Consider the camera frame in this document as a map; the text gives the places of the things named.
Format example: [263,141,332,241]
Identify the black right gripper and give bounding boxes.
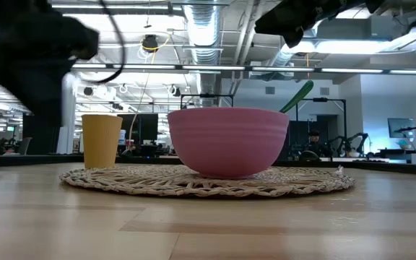
[253,0,341,49]

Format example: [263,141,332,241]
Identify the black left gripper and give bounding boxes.
[0,6,101,117]

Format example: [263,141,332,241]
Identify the green utensil handle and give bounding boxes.
[279,79,315,114]

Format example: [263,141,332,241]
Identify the yellow ribbed cup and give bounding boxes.
[81,113,124,170]

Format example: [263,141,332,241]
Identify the large ceiling light panel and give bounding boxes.
[282,38,392,56]

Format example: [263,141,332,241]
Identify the white pillar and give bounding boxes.
[56,73,79,155]

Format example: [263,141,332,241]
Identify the black cabinet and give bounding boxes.
[22,114,62,156]

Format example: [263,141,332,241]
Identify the grey chair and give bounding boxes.
[17,136,33,156]

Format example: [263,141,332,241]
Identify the long ceiling light strip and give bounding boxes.
[71,64,416,75]

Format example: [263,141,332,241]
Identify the person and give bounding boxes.
[306,129,326,160]

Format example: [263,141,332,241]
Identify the black display screens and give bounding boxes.
[122,113,160,146]

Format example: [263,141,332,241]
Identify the pink plastic bowl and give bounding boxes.
[167,106,290,180]

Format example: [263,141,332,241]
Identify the grey computer monitor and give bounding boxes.
[387,117,416,140]

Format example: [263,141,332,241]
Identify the round woven straw placemat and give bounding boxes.
[58,163,357,199]

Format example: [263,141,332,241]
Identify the dark background desk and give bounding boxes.
[368,147,416,164]

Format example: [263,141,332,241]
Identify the tall black metal frame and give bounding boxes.
[295,97,347,150]

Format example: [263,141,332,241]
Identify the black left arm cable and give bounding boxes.
[73,0,127,86]

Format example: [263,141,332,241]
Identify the silver ventilation duct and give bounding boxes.
[183,0,228,108]

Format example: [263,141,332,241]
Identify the low black metal frame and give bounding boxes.
[180,93,235,110]

